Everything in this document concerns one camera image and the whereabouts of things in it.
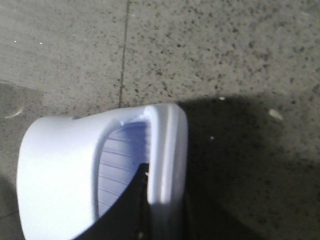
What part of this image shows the light blue slipper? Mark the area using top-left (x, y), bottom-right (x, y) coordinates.
top-left (16, 103), bottom-right (188, 240)

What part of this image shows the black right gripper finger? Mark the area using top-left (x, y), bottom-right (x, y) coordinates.
top-left (79, 163), bottom-right (152, 240)

